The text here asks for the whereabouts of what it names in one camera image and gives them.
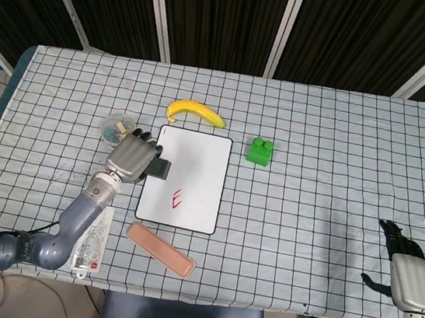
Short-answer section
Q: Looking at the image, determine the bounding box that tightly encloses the yellow banana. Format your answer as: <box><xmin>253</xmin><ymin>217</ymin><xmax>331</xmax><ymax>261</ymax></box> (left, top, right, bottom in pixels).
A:
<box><xmin>164</xmin><ymin>96</ymin><xmax>229</xmax><ymax>131</ymax></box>

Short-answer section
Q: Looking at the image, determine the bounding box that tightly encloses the green toy building block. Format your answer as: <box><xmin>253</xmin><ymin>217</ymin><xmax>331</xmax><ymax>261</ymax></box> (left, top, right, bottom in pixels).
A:
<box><xmin>245</xmin><ymin>135</ymin><xmax>277</xmax><ymax>170</ymax></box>

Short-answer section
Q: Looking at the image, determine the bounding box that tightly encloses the clear jar of clips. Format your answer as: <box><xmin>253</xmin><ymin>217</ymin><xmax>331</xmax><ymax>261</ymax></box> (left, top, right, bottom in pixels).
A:
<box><xmin>99</xmin><ymin>111</ymin><xmax>138</xmax><ymax>152</ymax></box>

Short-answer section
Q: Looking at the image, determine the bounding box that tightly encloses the dark grey eraser block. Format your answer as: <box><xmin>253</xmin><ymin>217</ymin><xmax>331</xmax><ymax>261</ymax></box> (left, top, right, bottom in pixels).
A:
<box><xmin>146</xmin><ymin>156</ymin><xmax>173</xmax><ymax>182</ymax></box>

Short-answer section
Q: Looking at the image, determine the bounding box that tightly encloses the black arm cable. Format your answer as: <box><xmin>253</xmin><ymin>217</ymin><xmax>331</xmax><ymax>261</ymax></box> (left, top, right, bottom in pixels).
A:
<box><xmin>0</xmin><ymin>212</ymin><xmax>61</xmax><ymax>305</ymax></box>

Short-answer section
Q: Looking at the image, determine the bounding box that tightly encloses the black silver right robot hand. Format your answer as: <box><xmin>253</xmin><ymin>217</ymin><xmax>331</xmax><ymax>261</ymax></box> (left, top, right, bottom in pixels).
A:
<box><xmin>357</xmin><ymin>217</ymin><xmax>425</xmax><ymax>313</ymax></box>

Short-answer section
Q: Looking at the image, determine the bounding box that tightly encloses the small white whiteboard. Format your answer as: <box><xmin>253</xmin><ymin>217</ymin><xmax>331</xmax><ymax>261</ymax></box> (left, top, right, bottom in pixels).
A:
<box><xmin>133</xmin><ymin>121</ymin><xmax>235</xmax><ymax>236</ymax></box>

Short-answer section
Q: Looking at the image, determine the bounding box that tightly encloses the pink pencil case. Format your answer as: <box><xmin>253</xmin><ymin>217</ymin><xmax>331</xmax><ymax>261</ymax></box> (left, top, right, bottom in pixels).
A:
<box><xmin>122</xmin><ymin>221</ymin><xmax>202</xmax><ymax>281</ymax></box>

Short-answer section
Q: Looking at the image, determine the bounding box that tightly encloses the checkered white tablecloth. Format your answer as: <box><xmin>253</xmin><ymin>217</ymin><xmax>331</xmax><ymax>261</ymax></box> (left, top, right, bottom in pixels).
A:
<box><xmin>0</xmin><ymin>39</ymin><xmax>425</xmax><ymax>318</ymax></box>

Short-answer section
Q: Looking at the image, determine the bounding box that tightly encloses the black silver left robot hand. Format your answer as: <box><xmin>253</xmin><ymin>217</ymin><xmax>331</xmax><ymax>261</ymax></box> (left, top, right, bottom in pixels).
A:
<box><xmin>103</xmin><ymin>124</ymin><xmax>164</xmax><ymax>187</ymax></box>

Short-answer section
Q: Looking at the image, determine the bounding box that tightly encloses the packaged clear ruler set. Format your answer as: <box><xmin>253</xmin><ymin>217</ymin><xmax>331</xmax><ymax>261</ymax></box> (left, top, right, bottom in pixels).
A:
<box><xmin>65</xmin><ymin>201</ymin><xmax>116</xmax><ymax>283</ymax></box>

